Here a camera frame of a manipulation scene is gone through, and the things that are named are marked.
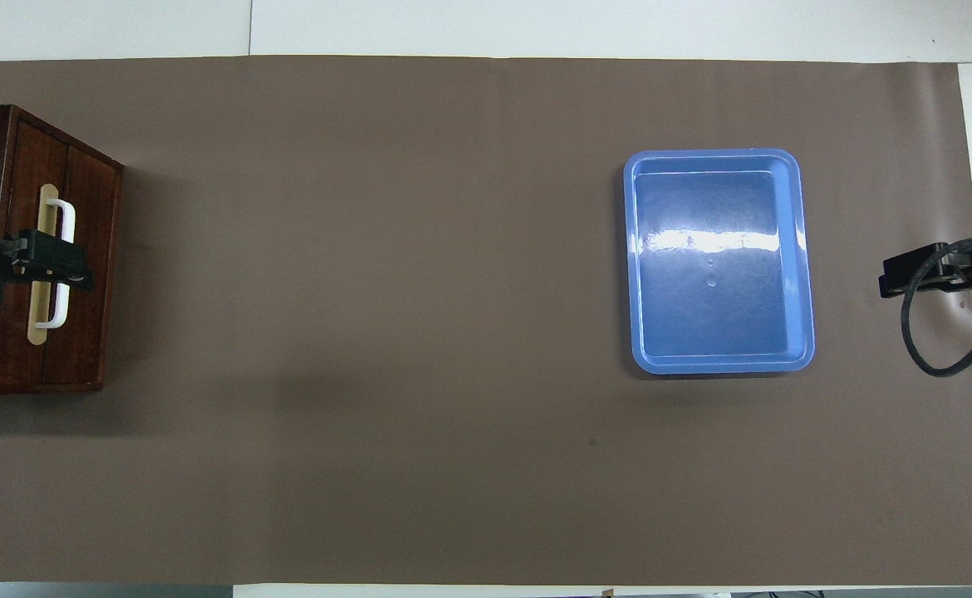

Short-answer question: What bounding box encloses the wooden drawer with dark front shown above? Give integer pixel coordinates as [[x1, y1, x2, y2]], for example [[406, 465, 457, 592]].
[[0, 116, 124, 390]]

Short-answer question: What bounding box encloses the white drawer handle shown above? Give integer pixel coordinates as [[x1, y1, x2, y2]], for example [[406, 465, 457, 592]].
[[35, 198, 76, 330]]

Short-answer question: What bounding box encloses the blue plastic tray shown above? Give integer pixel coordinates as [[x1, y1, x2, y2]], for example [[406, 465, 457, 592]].
[[623, 149, 816, 376]]

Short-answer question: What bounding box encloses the brown paper table mat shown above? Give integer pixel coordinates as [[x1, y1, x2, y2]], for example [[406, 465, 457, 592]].
[[0, 54, 972, 586]]

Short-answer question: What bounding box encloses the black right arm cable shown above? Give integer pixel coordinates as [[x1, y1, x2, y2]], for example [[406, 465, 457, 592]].
[[901, 236, 972, 379]]

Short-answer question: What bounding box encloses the beige handle backing plate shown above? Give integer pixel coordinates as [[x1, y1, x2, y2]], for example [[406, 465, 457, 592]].
[[27, 183, 59, 344]]

